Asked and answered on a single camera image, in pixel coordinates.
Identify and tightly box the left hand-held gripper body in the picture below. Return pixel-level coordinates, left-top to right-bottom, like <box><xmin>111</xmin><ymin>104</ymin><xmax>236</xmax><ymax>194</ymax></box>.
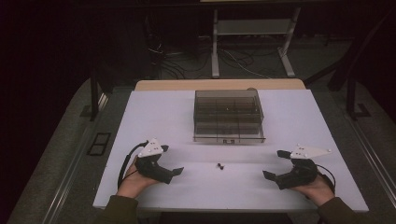
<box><xmin>134</xmin><ymin>137</ymin><xmax>175</xmax><ymax>185</ymax></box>

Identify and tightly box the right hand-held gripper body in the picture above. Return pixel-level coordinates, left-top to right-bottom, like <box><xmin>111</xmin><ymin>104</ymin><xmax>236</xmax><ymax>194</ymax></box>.
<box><xmin>275</xmin><ymin>143</ymin><xmax>332</xmax><ymax>191</ymax></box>

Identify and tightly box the person's right hand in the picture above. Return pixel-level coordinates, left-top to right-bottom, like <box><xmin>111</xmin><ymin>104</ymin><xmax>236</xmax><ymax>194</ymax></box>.
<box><xmin>290</xmin><ymin>172</ymin><xmax>336</xmax><ymax>207</ymax></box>

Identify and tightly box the person's left hand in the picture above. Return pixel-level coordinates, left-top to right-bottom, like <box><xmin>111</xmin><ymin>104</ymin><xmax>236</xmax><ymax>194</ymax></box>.
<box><xmin>116</xmin><ymin>156</ymin><xmax>161</xmax><ymax>200</ymax></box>

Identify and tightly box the smoky clear compartment drawer box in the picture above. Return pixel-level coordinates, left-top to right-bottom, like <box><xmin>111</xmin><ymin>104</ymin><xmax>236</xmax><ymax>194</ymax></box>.
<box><xmin>192</xmin><ymin>89</ymin><xmax>267</xmax><ymax>145</ymax></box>

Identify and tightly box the light wooden table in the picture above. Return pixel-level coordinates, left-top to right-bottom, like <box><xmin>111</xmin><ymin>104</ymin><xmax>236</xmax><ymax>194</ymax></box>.
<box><xmin>134</xmin><ymin>78</ymin><xmax>308</xmax><ymax>92</ymax></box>

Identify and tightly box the grey metal stand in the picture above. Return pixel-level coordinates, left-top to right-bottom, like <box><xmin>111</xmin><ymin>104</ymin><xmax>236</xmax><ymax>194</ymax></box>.
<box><xmin>210</xmin><ymin>7</ymin><xmax>303</xmax><ymax>79</ymax></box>

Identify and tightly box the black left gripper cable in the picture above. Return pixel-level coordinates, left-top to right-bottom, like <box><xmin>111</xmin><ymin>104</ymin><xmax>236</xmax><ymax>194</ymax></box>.
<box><xmin>117</xmin><ymin>140</ymin><xmax>150</xmax><ymax>190</ymax></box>

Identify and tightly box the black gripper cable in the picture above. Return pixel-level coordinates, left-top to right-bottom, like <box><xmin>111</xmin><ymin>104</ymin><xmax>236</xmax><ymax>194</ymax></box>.
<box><xmin>316</xmin><ymin>163</ymin><xmax>337</xmax><ymax>194</ymax></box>
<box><xmin>117</xmin><ymin>140</ymin><xmax>150</xmax><ymax>190</ymax></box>

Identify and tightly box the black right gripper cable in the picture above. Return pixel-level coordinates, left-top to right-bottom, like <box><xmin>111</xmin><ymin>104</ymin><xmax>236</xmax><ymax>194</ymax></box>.
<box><xmin>316</xmin><ymin>163</ymin><xmax>337</xmax><ymax>194</ymax></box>

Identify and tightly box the silver floor rail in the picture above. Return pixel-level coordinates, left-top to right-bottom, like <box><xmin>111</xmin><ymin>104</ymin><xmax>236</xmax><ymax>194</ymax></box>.
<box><xmin>345</xmin><ymin>114</ymin><xmax>396</xmax><ymax>200</ymax></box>
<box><xmin>41</xmin><ymin>92</ymin><xmax>110</xmax><ymax>224</ymax></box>

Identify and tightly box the black metal post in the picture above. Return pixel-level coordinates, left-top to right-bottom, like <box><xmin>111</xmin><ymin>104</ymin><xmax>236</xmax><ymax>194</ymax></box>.
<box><xmin>89</xmin><ymin>67</ymin><xmax>101</xmax><ymax>122</ymax></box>

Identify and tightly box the tangle of floor cables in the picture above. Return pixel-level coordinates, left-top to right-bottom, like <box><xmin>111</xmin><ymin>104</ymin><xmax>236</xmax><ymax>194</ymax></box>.
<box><xmin>146</xmin><ymin>36</ymin><xmax>283</xmax><ymax>80</ymax></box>

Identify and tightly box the black metal frame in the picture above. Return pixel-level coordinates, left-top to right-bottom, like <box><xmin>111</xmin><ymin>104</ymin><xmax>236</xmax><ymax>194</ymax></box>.
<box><xmin>346</xmin><ymin>74</ymin><xmax>372</xmax><ymax>121</ymax></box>

